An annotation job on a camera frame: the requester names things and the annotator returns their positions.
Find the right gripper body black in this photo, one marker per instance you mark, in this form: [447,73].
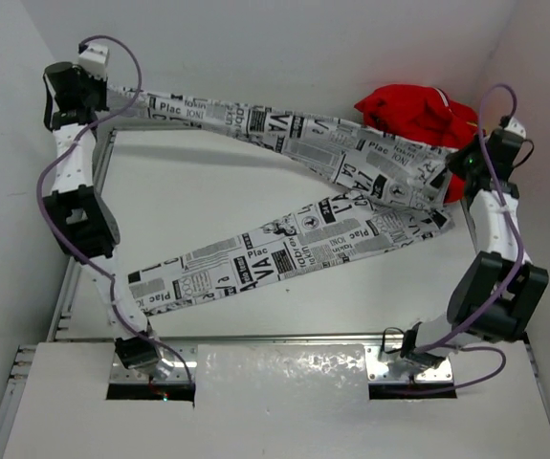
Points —
[468,160]

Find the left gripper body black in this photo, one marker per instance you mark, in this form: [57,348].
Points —
[92,93]

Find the newspaper print trousers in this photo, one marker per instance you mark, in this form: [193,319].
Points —
[212,226]

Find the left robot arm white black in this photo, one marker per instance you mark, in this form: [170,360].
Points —
[83,225]

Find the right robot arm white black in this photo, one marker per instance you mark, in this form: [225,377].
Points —
[497,295]

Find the red trousers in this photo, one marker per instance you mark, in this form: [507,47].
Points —
[419,113]

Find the white front cover board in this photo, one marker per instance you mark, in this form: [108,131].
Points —
[256,401]

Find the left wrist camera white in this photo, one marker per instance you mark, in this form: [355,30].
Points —
[93,58]

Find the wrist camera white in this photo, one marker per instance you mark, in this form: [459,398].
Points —
[513,128]
[93,58]

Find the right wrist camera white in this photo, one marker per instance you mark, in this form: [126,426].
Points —
[513,128]

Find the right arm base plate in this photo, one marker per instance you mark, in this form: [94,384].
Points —
[388,369]

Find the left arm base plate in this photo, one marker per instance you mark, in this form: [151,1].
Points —
[164,367]

